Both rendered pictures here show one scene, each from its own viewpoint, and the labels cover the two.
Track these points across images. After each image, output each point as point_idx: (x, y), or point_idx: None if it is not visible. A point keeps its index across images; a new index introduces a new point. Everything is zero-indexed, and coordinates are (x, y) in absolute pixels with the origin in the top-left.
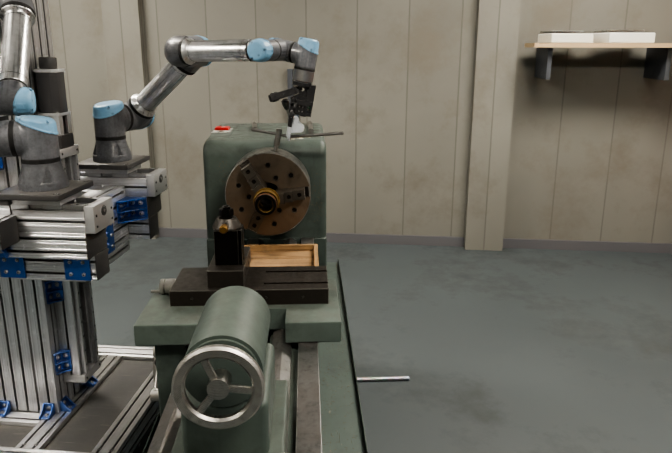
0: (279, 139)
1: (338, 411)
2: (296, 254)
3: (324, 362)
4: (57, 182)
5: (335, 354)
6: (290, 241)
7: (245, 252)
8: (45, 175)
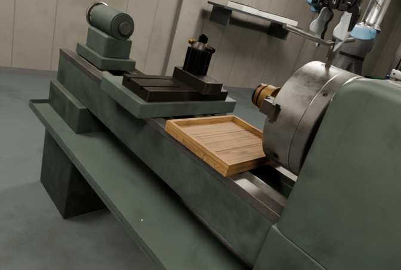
0: (329, 47)
1: (107, 178)
2: (229, 157)
3: (153, 221)
4: (332, 65)
5: (153, 235)
6: (287, 199)
7: (199, 78)
8: (334, 60)
